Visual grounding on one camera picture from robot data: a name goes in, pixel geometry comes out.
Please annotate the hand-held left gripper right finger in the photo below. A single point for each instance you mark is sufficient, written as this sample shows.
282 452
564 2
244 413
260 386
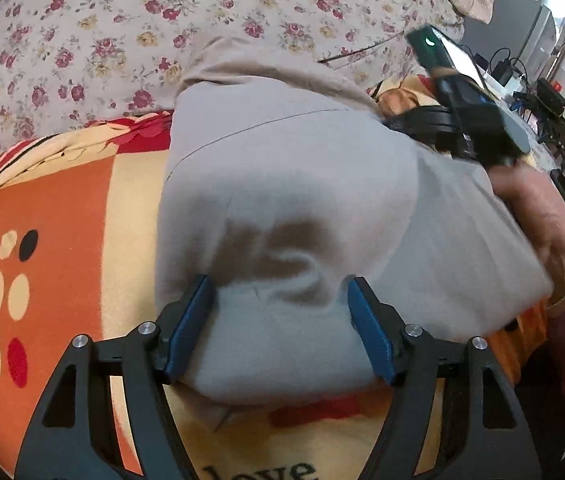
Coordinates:
370 327

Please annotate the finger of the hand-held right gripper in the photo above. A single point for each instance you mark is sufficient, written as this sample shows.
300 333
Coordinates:
420 122

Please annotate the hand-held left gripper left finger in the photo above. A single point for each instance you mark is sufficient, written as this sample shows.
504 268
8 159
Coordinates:
190 327

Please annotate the beige zip jacket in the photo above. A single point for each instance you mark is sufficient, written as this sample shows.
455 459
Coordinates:
302 170

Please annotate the person's right hand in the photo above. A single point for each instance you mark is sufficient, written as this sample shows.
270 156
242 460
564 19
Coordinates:
537 220

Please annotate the dark grey monitor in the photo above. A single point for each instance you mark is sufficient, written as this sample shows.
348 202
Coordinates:
512 20

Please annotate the orange striped blanket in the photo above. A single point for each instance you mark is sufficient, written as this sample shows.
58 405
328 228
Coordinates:
62 210

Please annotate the floral quilt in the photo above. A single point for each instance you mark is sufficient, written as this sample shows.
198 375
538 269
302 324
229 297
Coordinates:
112 35

